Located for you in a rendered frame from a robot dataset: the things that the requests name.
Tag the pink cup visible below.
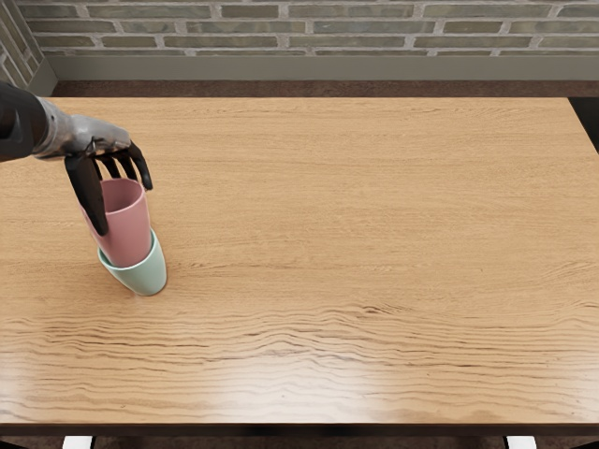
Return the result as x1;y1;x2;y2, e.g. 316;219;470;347
78;178;155;269

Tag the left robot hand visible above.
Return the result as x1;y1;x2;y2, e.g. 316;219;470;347
33;97;154;237

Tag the mint green cup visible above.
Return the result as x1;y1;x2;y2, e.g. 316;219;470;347
96;228;168;297

